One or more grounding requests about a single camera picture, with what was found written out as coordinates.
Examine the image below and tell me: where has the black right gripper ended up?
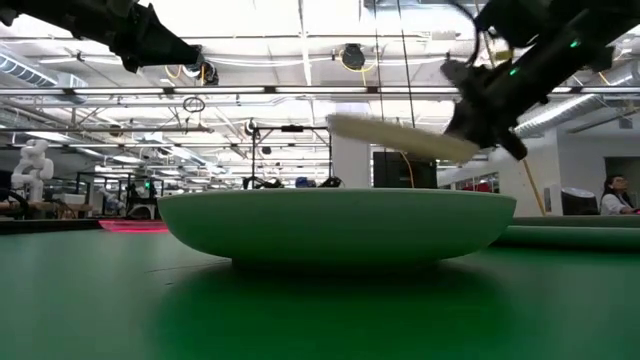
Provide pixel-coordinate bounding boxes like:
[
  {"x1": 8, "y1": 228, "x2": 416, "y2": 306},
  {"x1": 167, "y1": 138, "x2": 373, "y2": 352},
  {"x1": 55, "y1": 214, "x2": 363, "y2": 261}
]
[{"x1": 443, "y1": 23, "x2": 615, "y2": 162}]

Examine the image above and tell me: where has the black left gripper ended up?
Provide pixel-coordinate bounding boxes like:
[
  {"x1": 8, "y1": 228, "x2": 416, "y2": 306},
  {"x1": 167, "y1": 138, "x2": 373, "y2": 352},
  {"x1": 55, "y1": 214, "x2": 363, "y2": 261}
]
[{"x1": 19, "y1": 0, "x2": 204, "y2": 74}]

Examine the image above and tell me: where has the cream plastic plate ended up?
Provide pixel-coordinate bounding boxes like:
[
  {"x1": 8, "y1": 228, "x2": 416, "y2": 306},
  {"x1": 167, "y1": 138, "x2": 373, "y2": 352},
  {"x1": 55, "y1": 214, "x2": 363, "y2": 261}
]
[{"x1": 326, "y1": 113, "x2": 482, "y2": 164}]

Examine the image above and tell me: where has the black box monitor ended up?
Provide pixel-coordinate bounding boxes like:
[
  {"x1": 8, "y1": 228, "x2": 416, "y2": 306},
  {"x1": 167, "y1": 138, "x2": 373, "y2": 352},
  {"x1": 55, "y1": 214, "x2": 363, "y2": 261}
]
[{"x1": 372, "y1": 149, "x2": 439, "y2": 189}]

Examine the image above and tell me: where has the black round bin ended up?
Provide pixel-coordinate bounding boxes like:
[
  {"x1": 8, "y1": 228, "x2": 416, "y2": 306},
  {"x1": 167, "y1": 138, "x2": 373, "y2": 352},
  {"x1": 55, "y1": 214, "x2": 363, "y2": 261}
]
[{"x1": 560, "y1": 186, "x2": 600, "y2": 217}]

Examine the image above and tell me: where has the grey flat plastic plate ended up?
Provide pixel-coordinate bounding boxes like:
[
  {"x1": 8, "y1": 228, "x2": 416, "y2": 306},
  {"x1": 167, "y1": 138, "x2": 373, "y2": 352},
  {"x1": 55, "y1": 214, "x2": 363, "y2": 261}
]
[{"x1": 509, "y1": 215, "x2": 640, "y2": 230}]

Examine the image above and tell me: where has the pale green flat plastic plate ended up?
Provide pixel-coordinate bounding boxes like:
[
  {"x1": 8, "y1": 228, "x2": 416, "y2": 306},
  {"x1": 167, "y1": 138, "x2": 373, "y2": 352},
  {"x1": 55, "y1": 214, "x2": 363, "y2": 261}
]
[{"x1": 492, "y1": 225, "x2": 640, "y2": 252}]

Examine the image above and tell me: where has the person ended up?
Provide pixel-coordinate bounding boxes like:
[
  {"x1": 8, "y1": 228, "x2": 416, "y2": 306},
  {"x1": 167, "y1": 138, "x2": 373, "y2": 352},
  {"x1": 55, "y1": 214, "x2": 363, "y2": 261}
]
[{"x1": 599, "y1": 173, "x2": 640, "y2": 217}]

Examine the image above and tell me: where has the white building column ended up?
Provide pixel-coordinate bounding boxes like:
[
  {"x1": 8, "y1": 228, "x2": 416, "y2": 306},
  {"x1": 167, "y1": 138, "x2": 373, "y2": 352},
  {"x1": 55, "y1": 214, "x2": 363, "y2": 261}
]
[{"x1": 332, "y1": 102, "x2": 372, "y2": 189}]

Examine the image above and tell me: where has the white humanoid robot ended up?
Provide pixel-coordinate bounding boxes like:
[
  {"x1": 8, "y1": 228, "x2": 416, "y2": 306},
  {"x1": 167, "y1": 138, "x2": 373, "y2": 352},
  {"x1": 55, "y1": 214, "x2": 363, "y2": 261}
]
[{"x1": 10, "y1": 138, "x2": 55, "y2": 204}]

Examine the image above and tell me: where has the white deep plastic plate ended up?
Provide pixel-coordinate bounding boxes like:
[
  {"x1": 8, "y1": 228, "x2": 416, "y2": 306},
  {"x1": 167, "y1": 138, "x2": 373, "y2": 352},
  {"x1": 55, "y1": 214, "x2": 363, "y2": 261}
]
[{"x1": 157, "y1": 187, "x2": 518, "y2": 266}]

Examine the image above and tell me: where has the yellow hanging cable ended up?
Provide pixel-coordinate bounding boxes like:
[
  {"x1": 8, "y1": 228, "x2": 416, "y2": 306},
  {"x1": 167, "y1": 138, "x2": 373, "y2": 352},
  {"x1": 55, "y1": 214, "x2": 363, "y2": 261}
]
[{"x1": 473, "y1": 0, "x2": 547, "y2": 217}]

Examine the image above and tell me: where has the silver ceiling air duct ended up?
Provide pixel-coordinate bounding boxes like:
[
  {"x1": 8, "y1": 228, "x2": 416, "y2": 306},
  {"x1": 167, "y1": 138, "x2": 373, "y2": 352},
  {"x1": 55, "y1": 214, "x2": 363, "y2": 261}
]
[{"x1": 513, "y1": 62, "x2": 640, "y2": 140}]

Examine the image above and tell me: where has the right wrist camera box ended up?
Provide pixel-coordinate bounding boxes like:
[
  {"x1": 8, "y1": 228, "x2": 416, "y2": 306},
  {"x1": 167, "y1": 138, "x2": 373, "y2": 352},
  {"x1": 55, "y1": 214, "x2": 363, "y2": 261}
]
[{"x1": 439, "y1": 58, "x2": 482, "y2": 99}]

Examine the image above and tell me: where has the black coiled cable loop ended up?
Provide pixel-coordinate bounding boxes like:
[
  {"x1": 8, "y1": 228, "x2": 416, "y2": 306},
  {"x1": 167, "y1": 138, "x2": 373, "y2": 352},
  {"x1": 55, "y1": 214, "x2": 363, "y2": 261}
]
[{"x1": 182, "y1": 95, "x2": 207, "y2": 114}]

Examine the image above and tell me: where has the black hanging cable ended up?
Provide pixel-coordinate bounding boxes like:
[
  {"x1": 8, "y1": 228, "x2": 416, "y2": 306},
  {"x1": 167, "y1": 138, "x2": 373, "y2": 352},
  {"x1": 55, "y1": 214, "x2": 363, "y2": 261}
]
[
  {"x1": 396, "y1": 0, "x2": 420, "y2": 153},
  {"x1": 372, "y1": 0, "x2": 389, "y2": 153}
]

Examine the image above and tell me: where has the black metal frame stand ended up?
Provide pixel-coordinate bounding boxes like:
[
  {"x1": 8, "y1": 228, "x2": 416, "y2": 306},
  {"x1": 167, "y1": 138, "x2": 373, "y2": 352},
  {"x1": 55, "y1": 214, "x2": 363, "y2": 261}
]
[{"x1": 251, "y1": 125, "x2": 334, "y2": 190}]

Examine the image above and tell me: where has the black workstation frame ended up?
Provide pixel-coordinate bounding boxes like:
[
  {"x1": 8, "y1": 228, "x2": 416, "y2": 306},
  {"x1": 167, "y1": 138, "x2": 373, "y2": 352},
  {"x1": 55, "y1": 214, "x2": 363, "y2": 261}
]
[{"x1": 76, "y1": 171, "x2": 165, "y2": 220}]

